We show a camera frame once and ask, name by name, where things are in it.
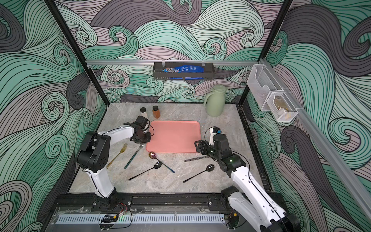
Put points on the green handled fork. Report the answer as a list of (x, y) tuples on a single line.
[(133, 156)]

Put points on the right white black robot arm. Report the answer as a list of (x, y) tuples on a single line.
[(252, 202)]

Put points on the aluminium wall rail right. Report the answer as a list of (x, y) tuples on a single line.
[(345, 174)]

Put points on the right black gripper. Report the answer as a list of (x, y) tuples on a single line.
[(205, 148)]

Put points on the dark metal wall shelf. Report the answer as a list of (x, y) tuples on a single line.
[(158, 74)]

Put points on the small clear bin with contents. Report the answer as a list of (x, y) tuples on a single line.
[(281, 108)]

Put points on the aluminium wall rail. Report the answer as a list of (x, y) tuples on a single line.
[(151, 62), (345, 174)]

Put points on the pink plastic tray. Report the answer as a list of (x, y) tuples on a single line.
[(170, 136)]

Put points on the orange spice jar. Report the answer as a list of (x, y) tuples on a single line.
[(156, 112)]

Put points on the white spice jar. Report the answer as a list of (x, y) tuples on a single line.
[(144, 112)]

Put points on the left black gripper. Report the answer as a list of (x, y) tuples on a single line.
[(148, 140)]

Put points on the grey handled fork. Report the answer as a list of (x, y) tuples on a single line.
[(197, 158)]

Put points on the gold fork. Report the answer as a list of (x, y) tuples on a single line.
[(123, 149)]

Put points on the aluminium wall rail back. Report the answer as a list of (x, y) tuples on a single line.
[(151, 62)]

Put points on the sage green thermos jug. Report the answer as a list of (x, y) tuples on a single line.
[(215, 100)]

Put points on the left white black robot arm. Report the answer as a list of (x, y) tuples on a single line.
[(94, 153)]

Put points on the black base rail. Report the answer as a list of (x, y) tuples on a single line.
[(210, 201)]

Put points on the clear plastic wall bin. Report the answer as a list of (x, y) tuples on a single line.
[(262, 83)]

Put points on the blue snack packet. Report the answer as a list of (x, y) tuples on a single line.
[(184, 69)]

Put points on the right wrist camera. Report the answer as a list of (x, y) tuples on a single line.
[(213, 131)]

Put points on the white perforated cable duct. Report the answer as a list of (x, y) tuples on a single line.
[(145, 219)]

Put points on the black spoon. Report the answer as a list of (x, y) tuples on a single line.
[(157, 165), (209, 168)]

